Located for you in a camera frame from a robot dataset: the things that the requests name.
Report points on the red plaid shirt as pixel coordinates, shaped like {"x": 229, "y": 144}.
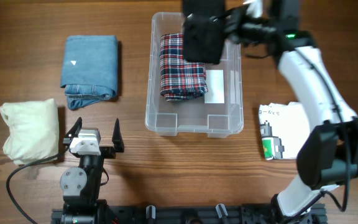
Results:
{"x": 180, "y": 80}

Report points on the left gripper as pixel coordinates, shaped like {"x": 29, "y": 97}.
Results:
{"x": 110, "y": 152}

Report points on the clear plastic storage container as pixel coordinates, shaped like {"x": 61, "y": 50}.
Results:
{"x": 218, "y": 114}

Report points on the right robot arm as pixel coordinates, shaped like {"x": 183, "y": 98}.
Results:
{"x": 329, "y": 157}

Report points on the white printed t-shirt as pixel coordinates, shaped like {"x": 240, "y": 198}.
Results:
{"x": 283, "y": 129}

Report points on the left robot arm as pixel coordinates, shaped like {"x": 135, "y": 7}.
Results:
{"x": 81, "y": 184}

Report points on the folded cream white cloth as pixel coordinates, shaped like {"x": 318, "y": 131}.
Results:
{"x": 33, "y": 130}

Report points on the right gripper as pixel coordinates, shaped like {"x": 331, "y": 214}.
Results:
{"x": 232, "y": 30}

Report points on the folded blue denim jeans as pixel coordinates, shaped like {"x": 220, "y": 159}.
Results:
{"x": 89, "y": 70}

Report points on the black garment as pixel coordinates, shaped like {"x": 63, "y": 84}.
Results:
{"x": 203, "y": 38}

